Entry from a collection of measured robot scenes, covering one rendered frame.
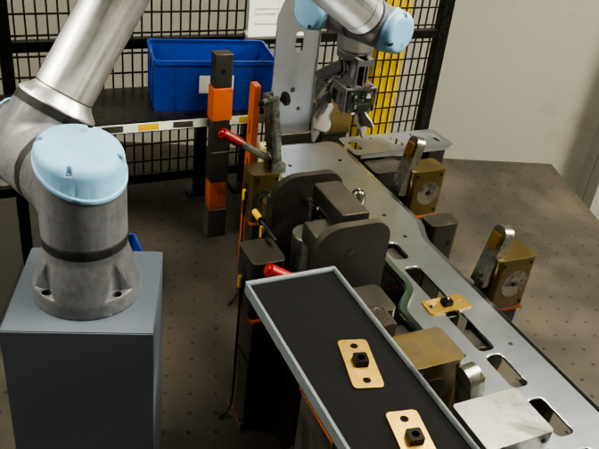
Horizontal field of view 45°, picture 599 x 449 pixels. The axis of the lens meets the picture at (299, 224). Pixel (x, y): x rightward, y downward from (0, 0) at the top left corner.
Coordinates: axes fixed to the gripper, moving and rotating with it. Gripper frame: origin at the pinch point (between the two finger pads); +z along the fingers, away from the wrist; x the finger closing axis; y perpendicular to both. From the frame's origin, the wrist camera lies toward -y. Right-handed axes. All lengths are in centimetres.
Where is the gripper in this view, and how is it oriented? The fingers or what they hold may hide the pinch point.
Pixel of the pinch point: (336, 135)
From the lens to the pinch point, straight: 157.7
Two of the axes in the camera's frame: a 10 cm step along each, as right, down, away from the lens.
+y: 4.0, 5.2, -7.5
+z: -1.1, 8.4, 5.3
